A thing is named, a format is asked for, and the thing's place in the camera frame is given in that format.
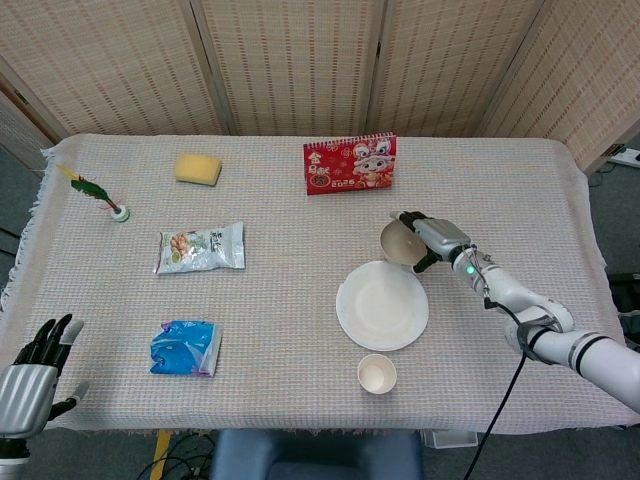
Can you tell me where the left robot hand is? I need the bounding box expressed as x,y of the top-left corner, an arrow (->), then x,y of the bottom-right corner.
0,313 -> 91,436

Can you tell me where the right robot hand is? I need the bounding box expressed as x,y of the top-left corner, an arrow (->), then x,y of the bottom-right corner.
389,210 -> 474,274

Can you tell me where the beige bowl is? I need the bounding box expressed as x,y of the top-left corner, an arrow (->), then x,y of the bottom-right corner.
379,219 -> 429,274

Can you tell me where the small beige cup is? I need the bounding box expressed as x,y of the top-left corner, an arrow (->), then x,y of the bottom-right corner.
356,353 -> 398,396

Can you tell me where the white round plate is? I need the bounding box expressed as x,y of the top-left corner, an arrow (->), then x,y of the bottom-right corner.
335,260 -> 431,352

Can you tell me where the red desk calendar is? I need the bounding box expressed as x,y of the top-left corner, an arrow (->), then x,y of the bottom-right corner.
302,131 -> 400,197

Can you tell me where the yellow strip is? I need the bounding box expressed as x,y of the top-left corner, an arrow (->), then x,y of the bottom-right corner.
151,430 -> 171,480

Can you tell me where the woven pale tablecloth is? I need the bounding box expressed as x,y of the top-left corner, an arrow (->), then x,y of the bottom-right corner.
0,133 -> 640,436

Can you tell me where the blue snack bag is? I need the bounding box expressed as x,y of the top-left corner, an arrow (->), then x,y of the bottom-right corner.
149,320 -> 223,378

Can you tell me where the black equipment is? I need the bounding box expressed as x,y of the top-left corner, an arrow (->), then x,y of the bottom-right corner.
605,272 -> 640,314

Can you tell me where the clear plastic box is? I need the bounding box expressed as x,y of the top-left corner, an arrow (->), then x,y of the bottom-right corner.
422,429 -> 479,449

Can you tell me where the feather shuttlecock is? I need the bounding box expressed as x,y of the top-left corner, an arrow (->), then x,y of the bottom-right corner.
54,163 -> 132,223

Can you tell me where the bamboo folding screen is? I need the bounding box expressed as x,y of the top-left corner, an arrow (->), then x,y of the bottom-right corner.
0,0 -> 640,176

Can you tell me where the silver snack bag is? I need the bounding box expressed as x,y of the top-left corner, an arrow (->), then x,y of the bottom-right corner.
153,220 -> 247,277

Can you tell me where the blue chair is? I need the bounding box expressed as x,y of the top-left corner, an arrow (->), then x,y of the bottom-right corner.
209,429 -> 425,480

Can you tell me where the yellow sponge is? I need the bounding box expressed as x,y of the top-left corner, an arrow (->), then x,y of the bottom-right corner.
173,153 -> 223,187

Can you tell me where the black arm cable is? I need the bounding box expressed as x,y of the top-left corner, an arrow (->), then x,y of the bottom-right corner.
464,249 -> 531,480

